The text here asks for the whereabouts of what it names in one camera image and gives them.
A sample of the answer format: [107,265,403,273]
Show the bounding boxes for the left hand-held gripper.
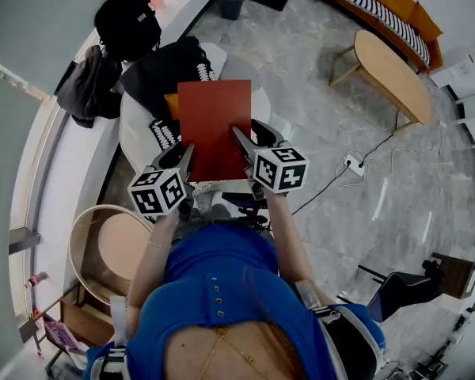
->
[127,140,196,222]

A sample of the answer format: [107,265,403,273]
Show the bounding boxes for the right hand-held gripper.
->
[231,119,310,202]

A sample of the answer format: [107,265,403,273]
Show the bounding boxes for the red book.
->
[177,79,253,184]

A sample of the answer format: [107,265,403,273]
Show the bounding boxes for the white round seat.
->
[118,42,272,176]

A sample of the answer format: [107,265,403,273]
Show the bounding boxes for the person's right forearm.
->
[264,190,322,309]

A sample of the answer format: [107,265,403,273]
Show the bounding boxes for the person's left forearm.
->
[126,207,181,321]

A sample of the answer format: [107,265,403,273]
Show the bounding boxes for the black white striped cushion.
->
[148,118,182,151]

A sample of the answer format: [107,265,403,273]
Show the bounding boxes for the orange cushion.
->
[163,92,182,121]

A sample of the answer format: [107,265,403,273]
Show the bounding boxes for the black garment with white print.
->
[120,36,216,120]

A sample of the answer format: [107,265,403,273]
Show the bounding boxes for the white power strip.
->
[342,153,367,177]

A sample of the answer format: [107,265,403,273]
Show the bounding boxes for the person's blue top torso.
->
[82,222,387,380]

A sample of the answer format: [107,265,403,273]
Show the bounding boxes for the round wooden side table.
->
[68,203,156,306]

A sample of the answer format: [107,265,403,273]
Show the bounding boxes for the dark grey jacket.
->
[55,44,124,129]

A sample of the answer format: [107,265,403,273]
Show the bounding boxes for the dark grey waste bin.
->
[219,0,249,21]

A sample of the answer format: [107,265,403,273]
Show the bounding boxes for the black backpack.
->
[93,0,163,62]

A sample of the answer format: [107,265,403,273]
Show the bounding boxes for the oval wooden coffee table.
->
[328,29,433,135]

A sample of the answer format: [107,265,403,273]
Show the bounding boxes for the white window ledge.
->
[31,0,235,289]

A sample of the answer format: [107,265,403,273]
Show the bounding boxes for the black white striped blanket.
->
[323,0,431,67]

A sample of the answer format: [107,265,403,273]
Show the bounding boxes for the red drink can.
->
[25,271,49,289]

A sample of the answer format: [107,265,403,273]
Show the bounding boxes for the wooden low shelf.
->
[58,286,116,348]

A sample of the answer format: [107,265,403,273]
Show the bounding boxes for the orange sofa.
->
[315,0,445,74]

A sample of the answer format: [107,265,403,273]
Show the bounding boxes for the black chair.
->
[357,259,447,324]

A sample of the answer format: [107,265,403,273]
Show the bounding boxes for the purple box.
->
[42,320,81,355]

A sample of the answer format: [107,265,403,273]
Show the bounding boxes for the white paper sheets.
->
[428,43,475,89]

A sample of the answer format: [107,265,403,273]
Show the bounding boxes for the dark wooden side table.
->
[431,251,475,301]

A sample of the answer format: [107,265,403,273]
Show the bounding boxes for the black tripod stand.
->
[410,340,462,380]

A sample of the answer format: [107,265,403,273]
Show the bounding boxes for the black cable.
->
[291,108,401,216]

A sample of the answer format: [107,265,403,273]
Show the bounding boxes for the white cable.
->
[334,120,444,188]

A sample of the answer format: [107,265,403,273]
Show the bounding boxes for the grey black shoulder strap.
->
[90,294,128,380]
[294,279,387,380]

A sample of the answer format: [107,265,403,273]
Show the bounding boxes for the gold necklace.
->
[197,325,270,380]

